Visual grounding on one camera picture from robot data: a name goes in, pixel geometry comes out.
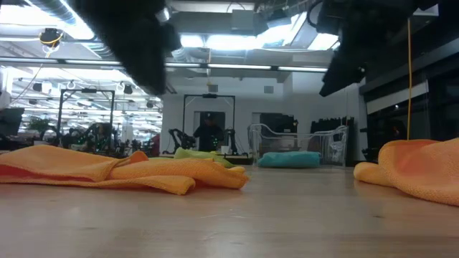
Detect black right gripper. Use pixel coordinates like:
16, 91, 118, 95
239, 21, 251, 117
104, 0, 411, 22
317, 0, 438, 97

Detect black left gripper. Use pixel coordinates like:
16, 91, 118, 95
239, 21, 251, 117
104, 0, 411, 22
70, 0, 182, 95

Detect teal microfiber towel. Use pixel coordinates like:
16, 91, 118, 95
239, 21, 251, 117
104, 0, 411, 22
257, 150, 321, 169

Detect lime green microfiber towel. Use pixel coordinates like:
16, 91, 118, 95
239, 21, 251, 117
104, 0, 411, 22
174, 147, 237, 168

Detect orange microfiber towel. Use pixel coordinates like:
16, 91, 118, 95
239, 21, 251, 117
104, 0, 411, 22
353, 138, 459, 207
0, 144, 250, 196

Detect black partition panels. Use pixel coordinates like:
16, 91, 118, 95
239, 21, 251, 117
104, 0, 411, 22
310, 116, 356, 138

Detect person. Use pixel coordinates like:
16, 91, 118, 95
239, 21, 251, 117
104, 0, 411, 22
192, 112, 226, 153

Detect black monitor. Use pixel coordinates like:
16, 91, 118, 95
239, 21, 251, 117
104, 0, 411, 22
0, 107, 25, 138

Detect black gantry frame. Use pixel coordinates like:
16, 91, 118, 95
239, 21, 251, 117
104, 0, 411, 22
57, 87, 116, 144
182, 93, 237, 156

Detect yellow cable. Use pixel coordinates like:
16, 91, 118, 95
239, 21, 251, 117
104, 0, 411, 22
406, 17, 413, 141

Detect long ceiling light rail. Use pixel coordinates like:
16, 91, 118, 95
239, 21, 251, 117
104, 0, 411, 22
0, 56, 329, 73

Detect black aluminium table frame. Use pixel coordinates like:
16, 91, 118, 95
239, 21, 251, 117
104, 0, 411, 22
150, 153, 381, 170

